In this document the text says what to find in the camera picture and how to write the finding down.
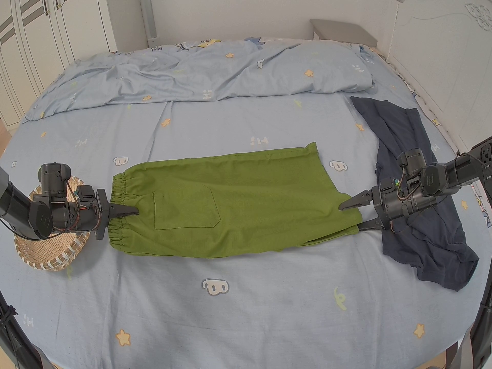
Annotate white wardrobe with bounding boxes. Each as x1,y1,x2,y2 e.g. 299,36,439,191
0,0,118,128

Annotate grey wall pipe casing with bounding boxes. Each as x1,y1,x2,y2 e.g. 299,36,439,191
136,0,159,47

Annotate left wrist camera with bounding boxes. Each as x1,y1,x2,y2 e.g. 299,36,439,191
76,185,97,207

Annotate pale blue quilt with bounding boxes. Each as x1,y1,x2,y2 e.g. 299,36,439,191
21,37,375,124

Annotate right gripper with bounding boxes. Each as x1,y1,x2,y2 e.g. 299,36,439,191
338,185,437,233

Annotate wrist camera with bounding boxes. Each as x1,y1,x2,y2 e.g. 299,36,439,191
378,177,402,197
76,185,97,207

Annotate round woven basket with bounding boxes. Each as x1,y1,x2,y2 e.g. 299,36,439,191
15,175,91,272

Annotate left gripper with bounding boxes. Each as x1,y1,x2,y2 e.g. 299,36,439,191
75,189,110,241

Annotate grey bedside table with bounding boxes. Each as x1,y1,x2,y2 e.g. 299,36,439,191
309,18,379,49

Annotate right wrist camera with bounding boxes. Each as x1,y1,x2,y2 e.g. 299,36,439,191
378,177,402,197

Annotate dark blue garment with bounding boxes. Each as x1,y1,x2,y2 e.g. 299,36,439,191
351,96,480,292

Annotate green shorts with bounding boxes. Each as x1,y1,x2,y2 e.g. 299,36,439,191
109,142,363,258

